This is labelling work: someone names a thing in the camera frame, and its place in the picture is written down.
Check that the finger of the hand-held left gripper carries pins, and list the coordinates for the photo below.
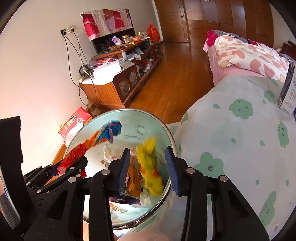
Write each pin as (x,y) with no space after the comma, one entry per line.
(74,165)
(44,173)

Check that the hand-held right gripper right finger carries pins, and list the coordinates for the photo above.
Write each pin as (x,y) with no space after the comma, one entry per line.
(171,171)

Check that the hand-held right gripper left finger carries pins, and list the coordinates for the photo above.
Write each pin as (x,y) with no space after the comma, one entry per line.
(123,171)

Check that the orange snack packet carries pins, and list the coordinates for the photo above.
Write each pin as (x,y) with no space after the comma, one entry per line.
(134,180)

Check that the yellow wrapper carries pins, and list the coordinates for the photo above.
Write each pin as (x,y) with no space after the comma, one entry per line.
(150,162)

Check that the orange and blue wrapper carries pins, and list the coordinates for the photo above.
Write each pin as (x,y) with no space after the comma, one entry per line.
(104,135)

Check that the mint green metal bin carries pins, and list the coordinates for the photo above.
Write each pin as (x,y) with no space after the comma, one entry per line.
(138,122)

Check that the red cardboard box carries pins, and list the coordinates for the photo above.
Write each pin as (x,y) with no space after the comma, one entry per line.
(74,122)

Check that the light wooden side cabinet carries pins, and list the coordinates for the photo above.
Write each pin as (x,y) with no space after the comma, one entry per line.
(99,93)

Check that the dark wooden television cabinet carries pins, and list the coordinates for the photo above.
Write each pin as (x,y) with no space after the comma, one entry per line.
(129,78)

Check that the white box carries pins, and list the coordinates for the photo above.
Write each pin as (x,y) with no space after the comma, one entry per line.
(108,70)

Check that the dark wooden bed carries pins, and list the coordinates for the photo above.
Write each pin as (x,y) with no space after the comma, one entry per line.
(219,74)

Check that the black television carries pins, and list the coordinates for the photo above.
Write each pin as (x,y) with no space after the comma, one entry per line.
(104,45)

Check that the purple foil bag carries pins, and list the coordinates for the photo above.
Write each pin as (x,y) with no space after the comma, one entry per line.
(116,40)

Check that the gold lidded jar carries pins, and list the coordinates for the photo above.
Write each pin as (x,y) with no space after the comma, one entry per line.
(126,39)

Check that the white mug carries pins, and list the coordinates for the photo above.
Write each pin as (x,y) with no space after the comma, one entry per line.
(141,34)

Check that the heart print duvet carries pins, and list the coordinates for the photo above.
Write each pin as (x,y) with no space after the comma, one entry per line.
(249,58)

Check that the orange plastic bag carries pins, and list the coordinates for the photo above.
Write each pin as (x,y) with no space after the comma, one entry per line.
(153,33)

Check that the tall white milk carton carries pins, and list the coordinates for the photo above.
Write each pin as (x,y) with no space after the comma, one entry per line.
(288,92)

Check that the red and white cloth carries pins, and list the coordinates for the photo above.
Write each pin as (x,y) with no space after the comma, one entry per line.
(104,23)

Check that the wooden door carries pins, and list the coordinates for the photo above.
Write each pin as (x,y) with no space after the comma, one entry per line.
(175,20)

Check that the wooden wardrobe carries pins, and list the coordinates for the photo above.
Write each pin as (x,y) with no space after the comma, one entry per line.
(231,18)

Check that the wall socket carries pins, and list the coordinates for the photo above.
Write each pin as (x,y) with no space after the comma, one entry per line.
(68,30)

